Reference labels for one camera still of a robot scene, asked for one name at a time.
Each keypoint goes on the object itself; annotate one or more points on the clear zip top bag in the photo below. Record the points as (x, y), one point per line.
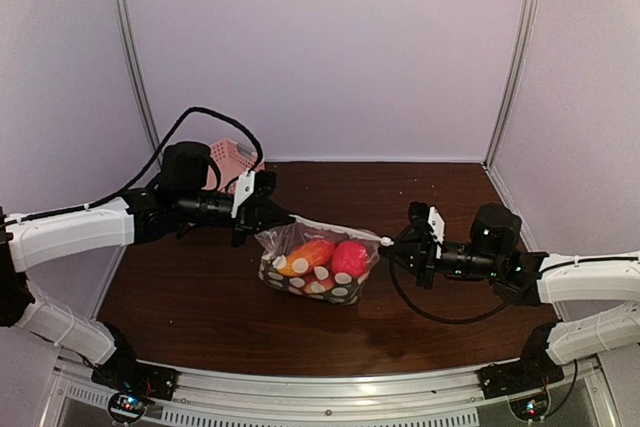
(320, 283)

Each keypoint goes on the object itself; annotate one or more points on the red fake fruit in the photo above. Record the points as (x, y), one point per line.
(350, 257)

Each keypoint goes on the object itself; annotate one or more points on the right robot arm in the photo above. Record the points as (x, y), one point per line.
(524, 278)

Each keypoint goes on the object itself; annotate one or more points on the aluminium front rail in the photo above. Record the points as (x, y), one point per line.
(450, 397)

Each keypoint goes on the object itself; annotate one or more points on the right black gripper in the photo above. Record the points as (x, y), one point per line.
(421, 253)

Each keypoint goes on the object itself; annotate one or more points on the left aluminium corner post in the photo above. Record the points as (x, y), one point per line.
(135, 73)

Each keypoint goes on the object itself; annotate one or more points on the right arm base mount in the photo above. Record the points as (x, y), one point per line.
(524, 384)

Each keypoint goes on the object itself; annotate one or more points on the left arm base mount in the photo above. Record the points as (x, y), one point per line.
(137, 392)

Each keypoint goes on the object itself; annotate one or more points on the aluminium corner post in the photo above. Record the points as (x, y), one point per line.
(135, 73)
(527, 17)

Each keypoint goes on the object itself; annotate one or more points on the orange fake mango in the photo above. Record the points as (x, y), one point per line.
(304, 258)

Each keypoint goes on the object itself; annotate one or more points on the pink perforated plastic basket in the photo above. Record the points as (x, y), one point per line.
(231, 159)

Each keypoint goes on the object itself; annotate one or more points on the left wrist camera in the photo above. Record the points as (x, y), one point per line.
(244, 189)

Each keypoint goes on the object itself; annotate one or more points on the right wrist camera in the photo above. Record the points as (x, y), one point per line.
(436, 225)

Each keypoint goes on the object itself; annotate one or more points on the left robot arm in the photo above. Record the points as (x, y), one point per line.
(175, 199)

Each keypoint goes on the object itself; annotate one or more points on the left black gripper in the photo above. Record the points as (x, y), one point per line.
(251, 212)

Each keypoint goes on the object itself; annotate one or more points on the right aluminium corner post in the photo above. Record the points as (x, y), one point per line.
(527, 17)

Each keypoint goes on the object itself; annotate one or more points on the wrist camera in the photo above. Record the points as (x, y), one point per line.
(436, 225)
(244, 189)

